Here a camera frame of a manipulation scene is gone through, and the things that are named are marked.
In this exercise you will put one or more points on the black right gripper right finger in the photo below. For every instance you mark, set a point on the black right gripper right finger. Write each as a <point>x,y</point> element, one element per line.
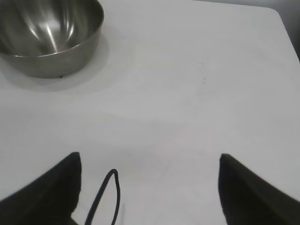
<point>253,199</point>

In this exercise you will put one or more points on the stainless steel bowl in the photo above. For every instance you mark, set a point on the stainless steel bowl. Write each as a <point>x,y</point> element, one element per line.
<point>47,63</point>

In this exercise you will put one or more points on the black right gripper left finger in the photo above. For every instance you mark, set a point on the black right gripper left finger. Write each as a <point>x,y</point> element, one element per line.
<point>42,199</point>

